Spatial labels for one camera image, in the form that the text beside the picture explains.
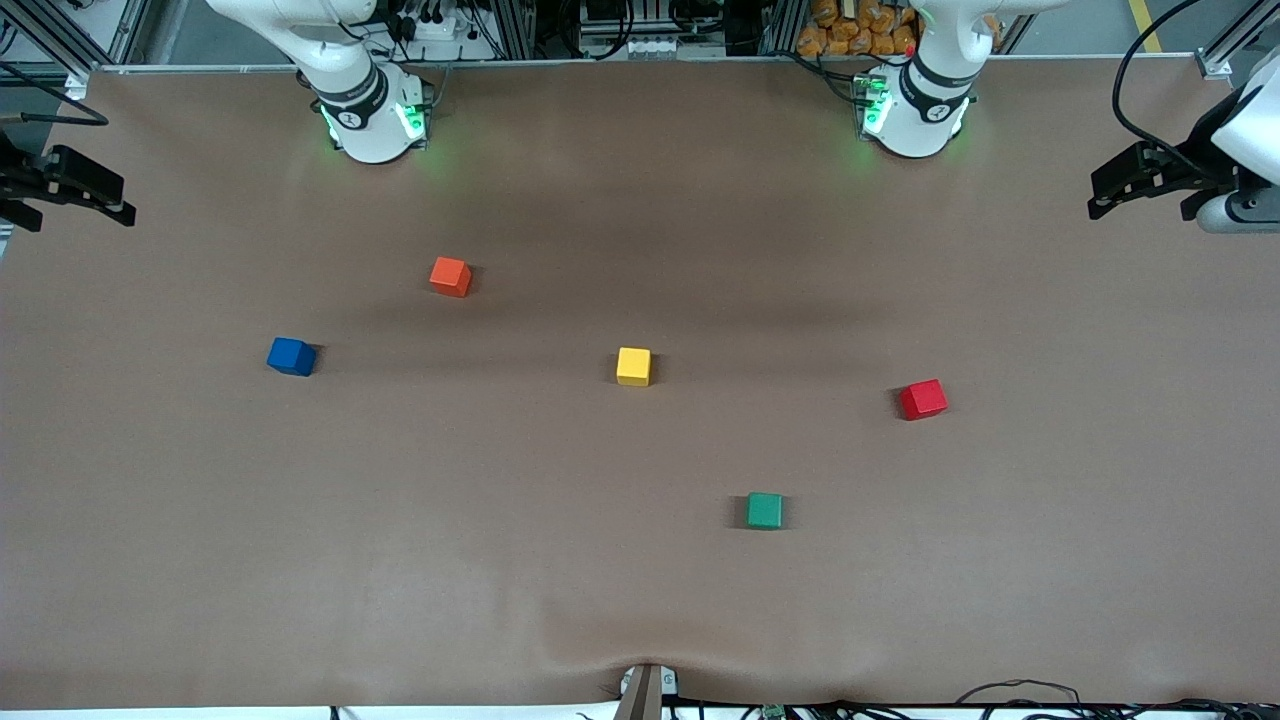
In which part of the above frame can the blue cube block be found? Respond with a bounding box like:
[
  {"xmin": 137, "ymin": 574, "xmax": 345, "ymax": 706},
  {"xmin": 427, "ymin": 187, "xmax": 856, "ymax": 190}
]
[{"xmin": 266, "ymin": 337, "xmax": 318, "ymax": 378}]

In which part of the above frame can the red cube block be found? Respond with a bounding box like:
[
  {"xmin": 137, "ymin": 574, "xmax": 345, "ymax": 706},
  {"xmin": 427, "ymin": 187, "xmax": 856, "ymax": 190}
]
[{"xmin": 899, "ymin": 378, "xmax": 949, "ymax": 422}]

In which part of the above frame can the orange mesh bag pile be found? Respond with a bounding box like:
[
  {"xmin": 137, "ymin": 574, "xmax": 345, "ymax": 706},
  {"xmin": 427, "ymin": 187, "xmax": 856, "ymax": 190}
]
[{"xmin": 796, "ymin": 0, "xmax": 918, "ymax": 58}]

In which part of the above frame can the orange cube block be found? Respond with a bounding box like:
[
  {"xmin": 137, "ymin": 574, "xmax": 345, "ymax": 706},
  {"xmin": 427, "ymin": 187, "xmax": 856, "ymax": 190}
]
[{"xmin": 429, "ymin": 256, "xmax": 474, "ymax": 299}]

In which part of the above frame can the white power strip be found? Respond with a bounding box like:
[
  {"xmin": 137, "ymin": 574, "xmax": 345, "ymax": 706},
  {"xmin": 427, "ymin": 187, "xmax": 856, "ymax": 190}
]
[{"xmin": 395, "ymin": 5, "xmax": 491, "ymax": 51}]

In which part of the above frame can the brown table mat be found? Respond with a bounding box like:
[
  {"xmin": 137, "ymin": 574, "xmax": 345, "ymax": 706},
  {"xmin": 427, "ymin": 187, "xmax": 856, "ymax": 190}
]
[{"xmin": 0, "ymin": 58, "xmax": 1280, "ymax": 713}]

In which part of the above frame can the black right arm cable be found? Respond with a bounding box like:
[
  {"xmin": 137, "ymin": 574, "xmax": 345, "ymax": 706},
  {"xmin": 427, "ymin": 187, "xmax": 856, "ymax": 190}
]
[{"xmin": 0, "ymin": 60, "xmax": 110, "ymax": 127}]

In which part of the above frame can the aluminium frame post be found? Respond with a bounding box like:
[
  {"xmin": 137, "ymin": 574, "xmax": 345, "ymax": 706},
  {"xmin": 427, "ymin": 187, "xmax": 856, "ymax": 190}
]
[
  {"xmin": 488, "ymin": 0, "xmax": 538, "ymax": 59},
  {"xmin": 758, "ymin": 0, "xmax": 807, "ymax": 57}
]

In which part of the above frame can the black cable bundle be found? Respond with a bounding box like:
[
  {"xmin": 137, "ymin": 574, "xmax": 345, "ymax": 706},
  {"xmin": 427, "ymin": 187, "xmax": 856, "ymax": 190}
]
[{"xmin": 668, "ymin": 698, "xmax": 1280, "ymax": 720}]

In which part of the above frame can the thin black cable loop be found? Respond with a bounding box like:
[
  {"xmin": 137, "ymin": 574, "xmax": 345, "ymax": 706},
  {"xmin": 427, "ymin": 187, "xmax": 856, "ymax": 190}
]
[{"xmin": 955, "ymin": 679, "xmax": 1083, "ymax": 707}]

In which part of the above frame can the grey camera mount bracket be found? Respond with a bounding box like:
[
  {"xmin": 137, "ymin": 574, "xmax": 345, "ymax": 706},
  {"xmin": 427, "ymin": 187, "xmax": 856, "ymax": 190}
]
[{"xmin": 614, "ymin": 662, "xmax": 680, "ymax": 720}]

